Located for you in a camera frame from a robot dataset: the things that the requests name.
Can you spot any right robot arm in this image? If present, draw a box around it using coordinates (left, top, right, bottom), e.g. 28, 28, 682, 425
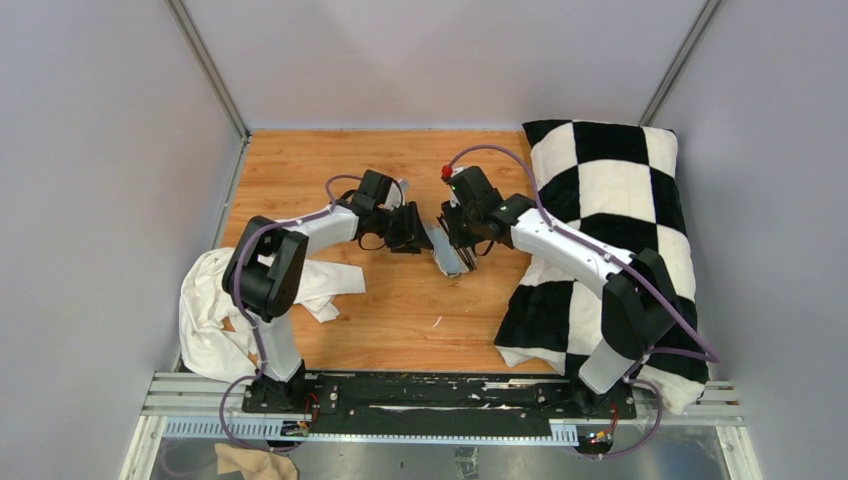
441, 165, 683, 418

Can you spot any aluminium frame rail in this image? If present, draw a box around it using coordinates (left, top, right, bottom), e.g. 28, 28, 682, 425
142, 376, 744, 447

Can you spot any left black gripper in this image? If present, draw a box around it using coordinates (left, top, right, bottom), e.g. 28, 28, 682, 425
373, 201, 433, 255

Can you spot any white crumpled cloth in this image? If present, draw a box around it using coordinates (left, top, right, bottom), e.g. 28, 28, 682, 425
179, 247, 366, 382

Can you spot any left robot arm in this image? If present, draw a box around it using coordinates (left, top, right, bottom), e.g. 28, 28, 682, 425
222, 170, 433, 413

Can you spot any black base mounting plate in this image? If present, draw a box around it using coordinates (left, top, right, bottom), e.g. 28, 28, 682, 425
242, 371, 634, 427

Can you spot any beige cloth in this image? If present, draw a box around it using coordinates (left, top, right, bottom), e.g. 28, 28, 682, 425
214, 443, 299, 480

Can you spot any black white checkered pillow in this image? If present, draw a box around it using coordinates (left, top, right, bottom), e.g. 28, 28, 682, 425
494, 119, 697, 375

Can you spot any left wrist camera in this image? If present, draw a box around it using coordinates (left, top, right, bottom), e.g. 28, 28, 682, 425
393, 178, 409, 207

